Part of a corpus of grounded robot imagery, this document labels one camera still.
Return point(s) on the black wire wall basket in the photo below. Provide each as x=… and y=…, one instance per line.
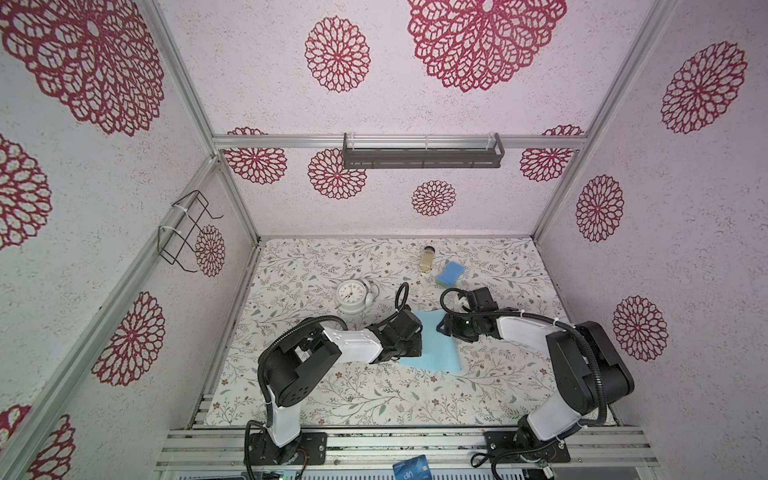
x=175, y=239

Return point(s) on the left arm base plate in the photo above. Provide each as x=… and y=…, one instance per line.
x=308, y=449

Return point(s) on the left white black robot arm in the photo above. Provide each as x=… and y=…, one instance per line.
x=292, y=366

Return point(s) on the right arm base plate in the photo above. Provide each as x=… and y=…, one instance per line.
x=515, y=448

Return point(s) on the light blue paper sheet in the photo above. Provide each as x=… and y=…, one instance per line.
x=439, y=352

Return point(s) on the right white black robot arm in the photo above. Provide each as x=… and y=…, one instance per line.
x=589, y=373

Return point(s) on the white alarm clock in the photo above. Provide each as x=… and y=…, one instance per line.
x=354, y=296

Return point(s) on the small yellow liquid jar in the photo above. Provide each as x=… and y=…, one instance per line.
x=427, y=259

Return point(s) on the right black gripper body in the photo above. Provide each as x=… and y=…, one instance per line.
x=466, y=326

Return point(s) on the blue card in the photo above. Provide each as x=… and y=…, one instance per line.
x=416, y=468

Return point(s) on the blue green sponge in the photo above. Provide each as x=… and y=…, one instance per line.
x=450, y=275

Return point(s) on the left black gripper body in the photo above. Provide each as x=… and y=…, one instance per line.
x=410, y=347

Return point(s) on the black wall shelf rack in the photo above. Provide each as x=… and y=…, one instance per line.
x=489, y=156

